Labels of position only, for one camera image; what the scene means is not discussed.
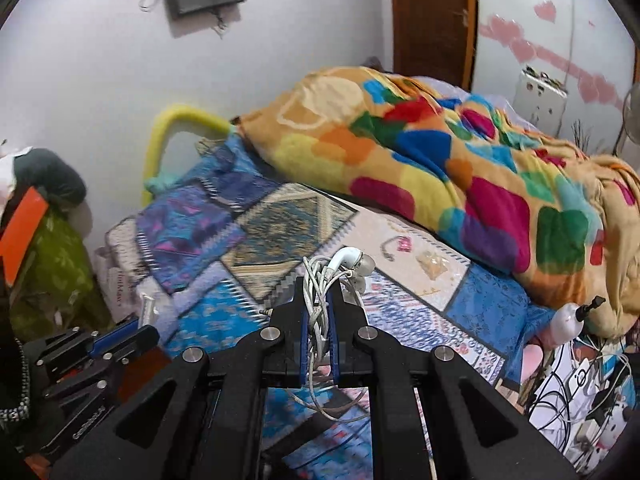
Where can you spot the white small cabinet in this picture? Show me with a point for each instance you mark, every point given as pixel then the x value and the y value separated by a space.
pixel 540 95

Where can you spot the teal cloth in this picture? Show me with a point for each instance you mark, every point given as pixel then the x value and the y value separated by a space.
pixel 162 182

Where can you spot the white pump bottle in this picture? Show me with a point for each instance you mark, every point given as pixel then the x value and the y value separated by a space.
pixel 567 322

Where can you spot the standing electric fan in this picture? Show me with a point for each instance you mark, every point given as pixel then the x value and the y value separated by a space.
pixel 630 110

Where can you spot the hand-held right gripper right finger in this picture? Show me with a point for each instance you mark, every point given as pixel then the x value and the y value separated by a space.
pixel 336 355

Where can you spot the colourful patch fleece blanket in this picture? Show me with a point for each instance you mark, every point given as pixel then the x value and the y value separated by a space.
pixel 425 160

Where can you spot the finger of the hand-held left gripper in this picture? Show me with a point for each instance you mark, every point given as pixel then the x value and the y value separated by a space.
pixel 135 347
pixel 116 337

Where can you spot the yellow foam tube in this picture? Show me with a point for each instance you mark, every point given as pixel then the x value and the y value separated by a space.
pixel 155 135

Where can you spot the dark grey pillow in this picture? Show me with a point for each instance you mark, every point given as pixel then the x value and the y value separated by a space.
pixel 50 175

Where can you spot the white paper bag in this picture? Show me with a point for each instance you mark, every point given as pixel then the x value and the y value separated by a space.
pixel 117 280

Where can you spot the blue patchwork bedsheet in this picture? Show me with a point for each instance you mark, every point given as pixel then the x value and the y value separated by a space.
pixel 280 225

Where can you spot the green patterned cloth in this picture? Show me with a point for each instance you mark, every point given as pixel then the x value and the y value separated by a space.
pixel 55 270

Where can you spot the black studded garment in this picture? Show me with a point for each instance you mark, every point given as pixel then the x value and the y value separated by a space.
pixel 12 385

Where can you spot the white cloth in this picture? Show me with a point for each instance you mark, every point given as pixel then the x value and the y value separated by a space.
pixel 10 170

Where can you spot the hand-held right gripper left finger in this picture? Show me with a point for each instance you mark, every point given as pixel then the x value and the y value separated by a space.
pixel 303 345

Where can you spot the brown wooden door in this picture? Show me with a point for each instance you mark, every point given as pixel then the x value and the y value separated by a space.
pixel 430 15

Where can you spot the small clear plastic bag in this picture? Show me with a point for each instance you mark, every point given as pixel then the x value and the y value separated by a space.
pixel 434 262

